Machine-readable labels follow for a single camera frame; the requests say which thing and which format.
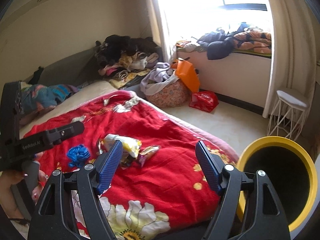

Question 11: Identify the blue plastic bag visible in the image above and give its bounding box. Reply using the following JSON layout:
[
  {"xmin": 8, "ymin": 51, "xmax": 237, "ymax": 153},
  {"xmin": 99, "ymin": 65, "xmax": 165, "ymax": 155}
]
[{"xmin": 66, "ymin": 144, "xmax": 91, "ymax": 168}]

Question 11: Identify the yellow white snack wrapper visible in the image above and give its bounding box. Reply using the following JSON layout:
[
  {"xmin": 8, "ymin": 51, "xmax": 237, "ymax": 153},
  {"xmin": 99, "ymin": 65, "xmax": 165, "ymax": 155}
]
[{"xmin": 103, "ymin": 134, "xmax": 142, "ymax": 159}]

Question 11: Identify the purple foil snack wrapper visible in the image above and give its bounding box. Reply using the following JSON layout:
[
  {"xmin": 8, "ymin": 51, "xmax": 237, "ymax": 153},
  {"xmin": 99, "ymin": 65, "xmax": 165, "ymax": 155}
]
[{"xmin": 137, "ymin": 145, "xmax": 161, "ymax": 167}]

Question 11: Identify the yellow rimmed black trash bin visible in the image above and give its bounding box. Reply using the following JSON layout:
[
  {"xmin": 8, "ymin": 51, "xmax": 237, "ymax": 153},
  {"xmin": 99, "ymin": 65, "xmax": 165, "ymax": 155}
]
[{"xmin": 236, "ymin": 136, "xmax": 318, "ymax": 238}]

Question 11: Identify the person's left hand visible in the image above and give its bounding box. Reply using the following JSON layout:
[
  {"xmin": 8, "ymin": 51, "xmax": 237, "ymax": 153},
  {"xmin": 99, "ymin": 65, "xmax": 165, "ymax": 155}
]
[{"xmin": 0, "ymin": 159, "xmax": 49, "ymax": 221}]

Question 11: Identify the red floral blanket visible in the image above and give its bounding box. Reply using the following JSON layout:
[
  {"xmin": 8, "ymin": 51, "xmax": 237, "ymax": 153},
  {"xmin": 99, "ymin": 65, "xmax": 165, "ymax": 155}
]
[{"xmin": 29, "ymin": 92, "xmax": 238, "ymax": 239}]

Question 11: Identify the red plastic bag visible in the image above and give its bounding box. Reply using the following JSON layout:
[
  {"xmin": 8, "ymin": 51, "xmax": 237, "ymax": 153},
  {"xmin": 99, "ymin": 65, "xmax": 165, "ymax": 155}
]
[{"xmin": 189, "ymin": 90, "xmax": 219, "ymax": 113}]

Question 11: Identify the floral fabric laundry basket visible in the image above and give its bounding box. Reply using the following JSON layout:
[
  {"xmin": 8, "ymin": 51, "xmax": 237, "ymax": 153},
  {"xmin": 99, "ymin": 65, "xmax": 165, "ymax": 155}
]
[{"xmin": 146, "ymin": 80, "xmax": 189, "ymax": 108}]

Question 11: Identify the orange paper bag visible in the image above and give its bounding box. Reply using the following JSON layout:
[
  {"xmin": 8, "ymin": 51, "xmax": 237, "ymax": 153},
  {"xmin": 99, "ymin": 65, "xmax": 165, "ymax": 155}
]
[{"xmin": 171, "ymin": 60, "xmax": 200, "ymax": 93}]

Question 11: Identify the dark navy jacket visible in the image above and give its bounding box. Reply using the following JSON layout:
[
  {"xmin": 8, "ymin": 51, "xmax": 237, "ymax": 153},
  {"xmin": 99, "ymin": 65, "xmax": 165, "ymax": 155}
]
[{"xmin": 197, "ymin": 22, "xmax": 250, "ymax": 60}]

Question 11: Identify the pile of dark clothes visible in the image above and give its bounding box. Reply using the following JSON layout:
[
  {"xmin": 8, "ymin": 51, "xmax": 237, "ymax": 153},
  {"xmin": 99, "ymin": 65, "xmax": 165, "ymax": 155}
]
[{"xmin": 94, "ymin": 35, "xmax": 163, "ymax": 80}]

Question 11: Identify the orange floral quilt on sill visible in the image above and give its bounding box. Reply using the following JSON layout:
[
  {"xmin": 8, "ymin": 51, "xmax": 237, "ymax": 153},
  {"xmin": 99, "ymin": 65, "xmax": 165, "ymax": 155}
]
[{"xmin": 233, "ymin": 30, "xmax": 272, "ymax": 54}]

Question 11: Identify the cream window curtain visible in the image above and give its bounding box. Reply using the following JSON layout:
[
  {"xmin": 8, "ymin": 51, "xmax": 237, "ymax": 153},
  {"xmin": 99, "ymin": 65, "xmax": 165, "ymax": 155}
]
[{"xmin": 263, "ymin": 0, "xmax": 319, "ymax": 118}]

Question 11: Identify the white wire frame stool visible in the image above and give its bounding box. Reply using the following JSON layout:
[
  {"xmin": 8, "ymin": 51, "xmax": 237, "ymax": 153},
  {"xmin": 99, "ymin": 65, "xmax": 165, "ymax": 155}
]
[{"xmin": 267, "ymin": 88, "xmax": 309, "ymax": 141}]

